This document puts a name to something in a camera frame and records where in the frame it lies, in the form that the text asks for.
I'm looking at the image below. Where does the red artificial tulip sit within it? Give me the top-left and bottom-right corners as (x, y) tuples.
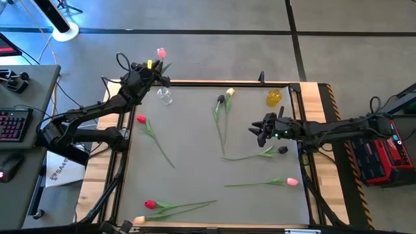
(144, 199), (218, 211)
(136, 114), (176, 169)

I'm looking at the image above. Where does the black tripod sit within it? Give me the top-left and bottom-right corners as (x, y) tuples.
(57, 0), (84, 14)

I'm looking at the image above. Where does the cream white artificial tulip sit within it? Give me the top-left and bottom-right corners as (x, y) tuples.
(222, 87), (236, 146)

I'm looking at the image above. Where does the red and black toolbox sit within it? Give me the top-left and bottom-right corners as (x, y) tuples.
(350, 118), (416, 188)

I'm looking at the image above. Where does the peach artificial tulip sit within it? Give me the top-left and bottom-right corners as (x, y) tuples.
(132, 203), (212, 226)

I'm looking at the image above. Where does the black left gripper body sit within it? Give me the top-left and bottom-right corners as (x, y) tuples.
(122, 66), (160, 101)

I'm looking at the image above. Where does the grey table mat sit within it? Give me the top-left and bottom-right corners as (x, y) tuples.
(116, 84), (310, 226)

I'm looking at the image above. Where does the yellow floor cable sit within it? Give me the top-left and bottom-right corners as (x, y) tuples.
(18, 0), (59, 116)

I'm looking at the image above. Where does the clear glass vase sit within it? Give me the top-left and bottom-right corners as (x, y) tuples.
(157, 86), (174, 106)

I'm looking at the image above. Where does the black aluminium table frame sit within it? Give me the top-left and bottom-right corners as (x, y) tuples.
(77, 79), (350, 230)

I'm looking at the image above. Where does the white round-base stand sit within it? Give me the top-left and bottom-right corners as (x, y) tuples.
(32, 0), (81, 43)

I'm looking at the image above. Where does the black monitor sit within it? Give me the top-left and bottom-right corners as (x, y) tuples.
(0, 32), (23, 58)

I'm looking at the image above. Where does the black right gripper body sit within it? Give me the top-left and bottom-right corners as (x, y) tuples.
(261, 112), (295, 140)

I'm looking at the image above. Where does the pink artificial tulip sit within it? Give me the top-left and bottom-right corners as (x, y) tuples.
(156, 47), (172, 75)
(223, 177), (300, 188)

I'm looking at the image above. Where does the grey side desk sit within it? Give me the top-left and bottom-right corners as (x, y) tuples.
(0, 64), (62, 230)

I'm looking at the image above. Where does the yellow glass vase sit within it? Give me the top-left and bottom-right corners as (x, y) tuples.
(265, 89), (283, 108)

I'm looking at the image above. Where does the black computer mouse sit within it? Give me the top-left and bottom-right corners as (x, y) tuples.
(0, 152), (25, 183)

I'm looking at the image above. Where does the backlit black keyboard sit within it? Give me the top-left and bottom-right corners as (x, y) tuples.
(0, 107), (34, 143)

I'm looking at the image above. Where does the black artificial tulip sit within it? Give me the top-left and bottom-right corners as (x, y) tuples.
(221, 145), (289, 162)
(212, 94), (226, 156)

